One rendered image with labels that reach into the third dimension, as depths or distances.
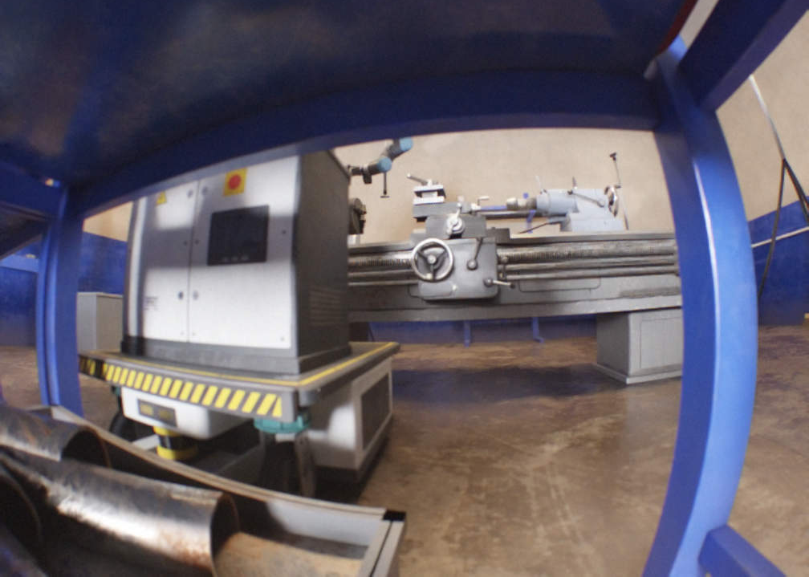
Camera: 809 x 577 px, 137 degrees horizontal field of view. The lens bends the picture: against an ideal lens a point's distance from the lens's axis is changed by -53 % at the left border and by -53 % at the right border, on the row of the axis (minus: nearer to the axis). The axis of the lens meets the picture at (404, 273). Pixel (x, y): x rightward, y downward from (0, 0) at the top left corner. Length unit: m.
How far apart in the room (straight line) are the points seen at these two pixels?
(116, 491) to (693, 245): 0.51
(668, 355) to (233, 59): 2.14
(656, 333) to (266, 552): 1.98
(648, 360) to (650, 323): 0.21
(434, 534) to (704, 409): 0.52
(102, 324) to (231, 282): 2.57
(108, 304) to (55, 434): 2.93
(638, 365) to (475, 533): 1.51
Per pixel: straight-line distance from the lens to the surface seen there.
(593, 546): 0.69
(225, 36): 0.35
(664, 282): 2.15
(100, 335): 3.21
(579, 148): 6.00
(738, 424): 0.38
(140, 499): 0.27
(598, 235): 1.97
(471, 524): 0.74
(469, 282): 1.65
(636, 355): 2.01
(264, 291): 0.67
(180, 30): 0.35
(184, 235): 0.83
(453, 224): 1.61
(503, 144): 5.75
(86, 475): 0.31
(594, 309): 1.75
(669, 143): 0.39
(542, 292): 1.86
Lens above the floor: 0.43
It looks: 7 degrees up
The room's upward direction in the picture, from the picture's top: 1 degrees counter-clockwise
